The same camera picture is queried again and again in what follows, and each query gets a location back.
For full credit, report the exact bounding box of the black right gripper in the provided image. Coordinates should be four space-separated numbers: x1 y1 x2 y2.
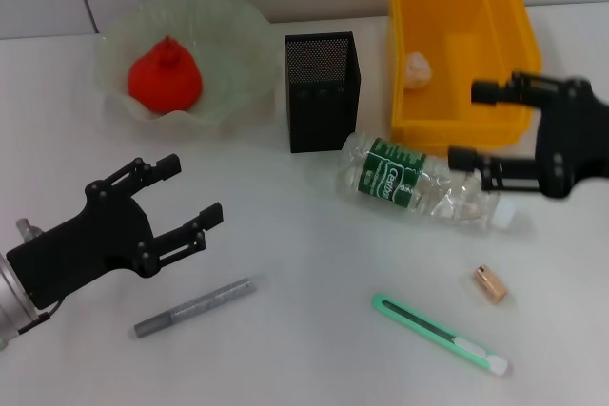
447 70 609 200

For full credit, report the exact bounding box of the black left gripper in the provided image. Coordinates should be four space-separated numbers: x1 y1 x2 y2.
7 153 225 310

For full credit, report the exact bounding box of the white paper ball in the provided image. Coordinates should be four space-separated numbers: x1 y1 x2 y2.
403 51 434 89

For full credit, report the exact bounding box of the clear green-label water bottle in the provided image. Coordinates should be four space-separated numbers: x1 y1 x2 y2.
335 132 518 236

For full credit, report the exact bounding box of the red funnel-shaped object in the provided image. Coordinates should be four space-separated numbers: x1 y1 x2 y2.
127 34 205 116

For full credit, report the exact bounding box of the green utility knife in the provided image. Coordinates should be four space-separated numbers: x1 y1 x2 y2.
370 292 510 377

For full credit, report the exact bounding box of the grey marker pen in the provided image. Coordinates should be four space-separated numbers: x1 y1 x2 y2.
133 276 258 339

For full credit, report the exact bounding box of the green glass fruit plate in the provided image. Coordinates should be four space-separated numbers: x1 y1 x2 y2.
92 0 277 129

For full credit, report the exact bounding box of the black mesh pen holder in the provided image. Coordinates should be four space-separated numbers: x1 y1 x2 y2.
284 30 363 154

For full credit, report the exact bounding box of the yellow plastic bin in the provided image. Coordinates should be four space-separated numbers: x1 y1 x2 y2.
385 0 543 150

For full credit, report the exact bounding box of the small beige cork cylinder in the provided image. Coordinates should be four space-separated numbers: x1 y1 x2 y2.
472 263 509 305

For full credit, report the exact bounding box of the left gripper silver plug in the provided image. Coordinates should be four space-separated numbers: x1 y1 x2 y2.
15 219 42 242

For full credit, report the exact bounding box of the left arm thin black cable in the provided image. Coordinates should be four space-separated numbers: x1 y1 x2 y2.
18 300 66 336

